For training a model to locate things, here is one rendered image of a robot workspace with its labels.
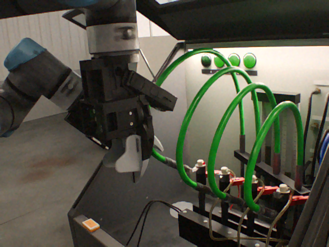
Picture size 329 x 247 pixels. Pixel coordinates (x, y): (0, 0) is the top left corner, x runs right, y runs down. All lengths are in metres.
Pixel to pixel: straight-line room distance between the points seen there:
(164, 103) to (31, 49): 0.27
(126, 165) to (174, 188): 0.79
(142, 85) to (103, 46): 0.09
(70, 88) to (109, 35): 0.19
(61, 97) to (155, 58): 3.17
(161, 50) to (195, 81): 2.64
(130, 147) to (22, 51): 0.27
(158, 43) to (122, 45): 3.32
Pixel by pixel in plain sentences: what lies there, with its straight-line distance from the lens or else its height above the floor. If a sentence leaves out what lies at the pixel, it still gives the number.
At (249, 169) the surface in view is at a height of 1.23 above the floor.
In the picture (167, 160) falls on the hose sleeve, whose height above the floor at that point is 1.18.
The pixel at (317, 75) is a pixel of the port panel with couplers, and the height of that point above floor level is 1.34.
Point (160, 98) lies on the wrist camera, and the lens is 0.49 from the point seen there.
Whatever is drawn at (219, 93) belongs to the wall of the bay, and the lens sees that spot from 1.09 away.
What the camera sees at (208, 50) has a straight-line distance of 0.79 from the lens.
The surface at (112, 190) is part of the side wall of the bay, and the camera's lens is 1.05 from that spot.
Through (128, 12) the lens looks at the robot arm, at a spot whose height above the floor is 1.49.
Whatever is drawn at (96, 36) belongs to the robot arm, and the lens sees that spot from 0.43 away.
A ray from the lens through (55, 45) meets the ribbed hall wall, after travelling 7.72.
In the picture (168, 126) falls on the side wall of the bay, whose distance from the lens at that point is 1.14.
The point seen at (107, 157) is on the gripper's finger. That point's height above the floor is 1.28.
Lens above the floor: 1.45
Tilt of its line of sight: 15 degrees down
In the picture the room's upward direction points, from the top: 4 degrees counter-clockwise
